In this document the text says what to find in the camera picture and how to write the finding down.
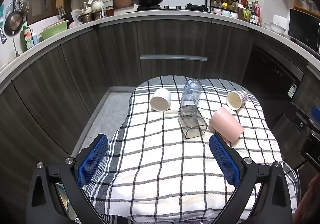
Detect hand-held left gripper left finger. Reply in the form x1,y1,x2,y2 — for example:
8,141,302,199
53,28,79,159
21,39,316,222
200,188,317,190
25,134,109,224

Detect clear square glass cup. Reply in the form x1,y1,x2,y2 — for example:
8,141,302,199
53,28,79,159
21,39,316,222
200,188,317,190
177,105,208,140

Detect dark wood kitchen cabinet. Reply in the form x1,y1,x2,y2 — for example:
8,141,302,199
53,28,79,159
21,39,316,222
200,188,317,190
0,18,320,189

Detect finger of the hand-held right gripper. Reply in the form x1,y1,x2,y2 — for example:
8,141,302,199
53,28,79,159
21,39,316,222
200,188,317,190
311,106,320,122

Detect white bowls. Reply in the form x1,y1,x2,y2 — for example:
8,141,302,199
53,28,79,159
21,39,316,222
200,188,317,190
269,22,287,35

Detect pink cup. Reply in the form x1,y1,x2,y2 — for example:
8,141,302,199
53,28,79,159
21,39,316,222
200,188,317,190
209,107,245,144

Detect white cup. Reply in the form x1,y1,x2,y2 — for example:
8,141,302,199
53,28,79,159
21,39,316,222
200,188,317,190
150,88,172,112

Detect white teapot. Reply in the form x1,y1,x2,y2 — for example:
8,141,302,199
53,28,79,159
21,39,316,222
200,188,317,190
91,0,105,12

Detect person's right hand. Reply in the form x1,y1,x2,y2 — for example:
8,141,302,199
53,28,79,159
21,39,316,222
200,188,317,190
293,178,320,224

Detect hanging frying pan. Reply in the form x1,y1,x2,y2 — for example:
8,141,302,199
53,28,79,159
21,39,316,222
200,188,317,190
4,0,29,37

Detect red label sauce bottle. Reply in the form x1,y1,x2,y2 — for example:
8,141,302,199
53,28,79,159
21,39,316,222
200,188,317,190
249,2,261,26

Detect gas stove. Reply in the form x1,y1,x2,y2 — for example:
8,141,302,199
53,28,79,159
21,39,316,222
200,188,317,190
126,3,209,13

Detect black microwave oven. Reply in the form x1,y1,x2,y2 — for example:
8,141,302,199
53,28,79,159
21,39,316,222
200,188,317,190
288,8,320,54

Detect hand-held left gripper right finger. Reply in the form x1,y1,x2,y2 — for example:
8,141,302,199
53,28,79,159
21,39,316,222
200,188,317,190
209,134,293,224

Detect green dish soap bottle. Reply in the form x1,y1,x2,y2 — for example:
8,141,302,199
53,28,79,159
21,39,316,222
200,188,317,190
20,26,35,52

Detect clear plastic bottle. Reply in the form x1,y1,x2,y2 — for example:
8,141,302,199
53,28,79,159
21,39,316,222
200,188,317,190
180,78,202,107

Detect green plastic basin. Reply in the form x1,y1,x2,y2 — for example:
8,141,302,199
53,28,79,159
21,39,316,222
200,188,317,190
39,19,71,41

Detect knife block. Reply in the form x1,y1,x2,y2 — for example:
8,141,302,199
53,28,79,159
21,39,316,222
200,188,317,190
57,6,72,21

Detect black white checked cloth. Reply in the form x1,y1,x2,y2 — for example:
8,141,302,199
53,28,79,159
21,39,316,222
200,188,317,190
80,75,299,224

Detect built-in black dishwasher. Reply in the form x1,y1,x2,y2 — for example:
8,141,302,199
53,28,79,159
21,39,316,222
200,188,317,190
241,44,305,105

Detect patterned paper cup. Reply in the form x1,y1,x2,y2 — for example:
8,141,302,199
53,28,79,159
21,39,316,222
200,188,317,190
226,90,248,111

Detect metal pot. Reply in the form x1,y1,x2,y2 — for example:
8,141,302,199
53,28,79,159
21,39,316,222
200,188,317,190
77,13,95,24

